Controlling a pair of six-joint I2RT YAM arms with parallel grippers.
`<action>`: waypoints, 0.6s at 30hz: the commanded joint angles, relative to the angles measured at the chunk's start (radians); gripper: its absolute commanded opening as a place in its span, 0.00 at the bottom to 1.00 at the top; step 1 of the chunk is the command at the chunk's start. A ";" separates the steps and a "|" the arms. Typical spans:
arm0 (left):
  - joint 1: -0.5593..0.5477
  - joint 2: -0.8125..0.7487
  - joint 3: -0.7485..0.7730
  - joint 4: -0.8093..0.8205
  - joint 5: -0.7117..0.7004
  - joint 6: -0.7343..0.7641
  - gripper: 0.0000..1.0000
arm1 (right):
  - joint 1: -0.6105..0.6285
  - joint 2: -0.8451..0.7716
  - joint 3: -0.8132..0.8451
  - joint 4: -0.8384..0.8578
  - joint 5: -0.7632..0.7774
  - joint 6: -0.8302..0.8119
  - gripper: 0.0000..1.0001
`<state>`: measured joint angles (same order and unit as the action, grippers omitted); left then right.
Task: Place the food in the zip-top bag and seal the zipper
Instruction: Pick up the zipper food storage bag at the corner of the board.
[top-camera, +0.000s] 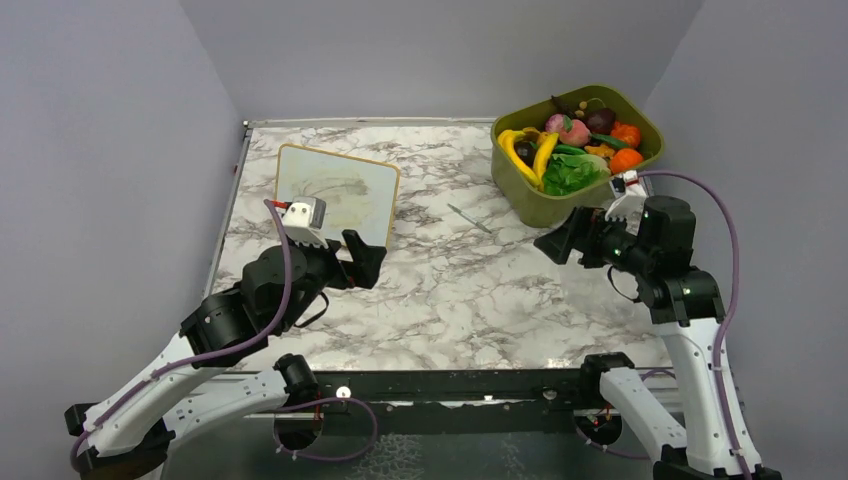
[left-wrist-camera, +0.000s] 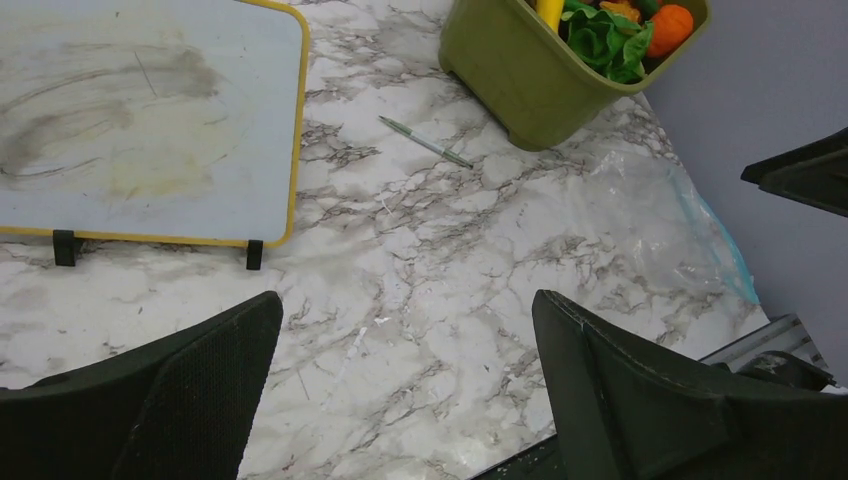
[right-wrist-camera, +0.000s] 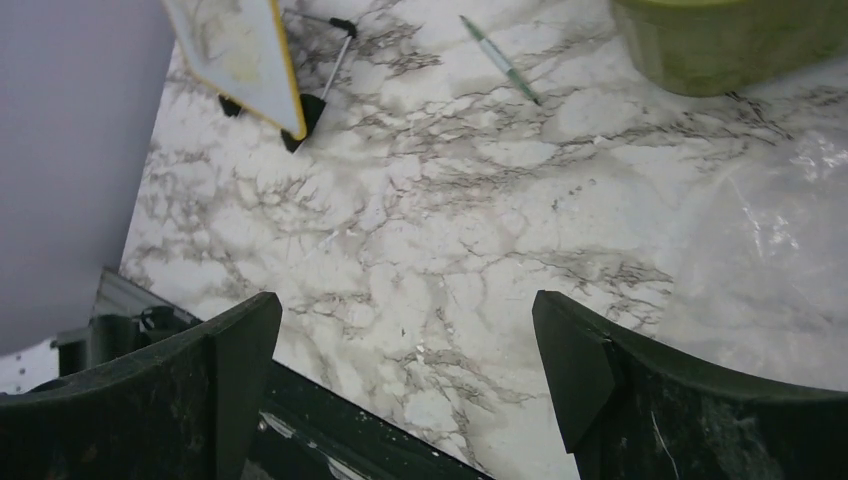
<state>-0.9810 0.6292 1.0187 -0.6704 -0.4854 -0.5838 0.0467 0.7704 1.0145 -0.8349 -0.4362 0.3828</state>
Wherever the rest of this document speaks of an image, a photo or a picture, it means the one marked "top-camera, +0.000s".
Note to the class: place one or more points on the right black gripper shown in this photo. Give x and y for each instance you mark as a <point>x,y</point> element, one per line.
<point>590,223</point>

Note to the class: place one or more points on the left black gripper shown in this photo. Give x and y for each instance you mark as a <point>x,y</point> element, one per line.
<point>367,260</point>

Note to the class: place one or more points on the green lettuce leaf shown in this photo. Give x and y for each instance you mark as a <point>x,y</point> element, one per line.
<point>567,174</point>

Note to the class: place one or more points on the yellow banana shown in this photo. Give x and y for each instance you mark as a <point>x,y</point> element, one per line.
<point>545,146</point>
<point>507,140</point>

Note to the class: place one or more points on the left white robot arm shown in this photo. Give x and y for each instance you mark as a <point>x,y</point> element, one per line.
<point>130,433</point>

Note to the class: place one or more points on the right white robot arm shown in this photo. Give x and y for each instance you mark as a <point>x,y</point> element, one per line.
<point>687,313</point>

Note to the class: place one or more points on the olive green plastic bin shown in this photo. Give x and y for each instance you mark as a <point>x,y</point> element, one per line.
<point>537,209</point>

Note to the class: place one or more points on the green white pen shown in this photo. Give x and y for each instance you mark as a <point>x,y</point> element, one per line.
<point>473,221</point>

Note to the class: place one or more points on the orange tangerine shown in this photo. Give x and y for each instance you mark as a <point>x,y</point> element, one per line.
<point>625,159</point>

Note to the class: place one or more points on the pink peach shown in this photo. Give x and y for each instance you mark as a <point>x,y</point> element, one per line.
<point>578,135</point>

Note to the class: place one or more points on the green chili pepper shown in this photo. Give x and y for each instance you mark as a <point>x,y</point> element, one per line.
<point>611,141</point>

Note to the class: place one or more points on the pink purple onion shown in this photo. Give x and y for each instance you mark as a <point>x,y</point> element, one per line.
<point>555,123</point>

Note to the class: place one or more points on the dark purple avocado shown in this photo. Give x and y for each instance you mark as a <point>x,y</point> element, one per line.
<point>601,121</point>

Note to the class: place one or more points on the bumpy orange fruit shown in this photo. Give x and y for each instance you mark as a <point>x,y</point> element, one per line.
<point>626,133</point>

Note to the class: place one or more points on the small whiteboard yellow frame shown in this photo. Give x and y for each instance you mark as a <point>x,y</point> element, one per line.
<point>359,194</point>

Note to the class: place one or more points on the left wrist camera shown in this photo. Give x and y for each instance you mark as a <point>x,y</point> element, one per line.
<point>303,221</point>

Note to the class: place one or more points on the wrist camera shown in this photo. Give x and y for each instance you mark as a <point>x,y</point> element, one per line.
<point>303,221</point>
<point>630,195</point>

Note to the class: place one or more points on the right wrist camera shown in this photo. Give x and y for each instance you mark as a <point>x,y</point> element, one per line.
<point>630,195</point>

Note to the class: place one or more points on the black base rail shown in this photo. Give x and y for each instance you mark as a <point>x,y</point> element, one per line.
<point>434,402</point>

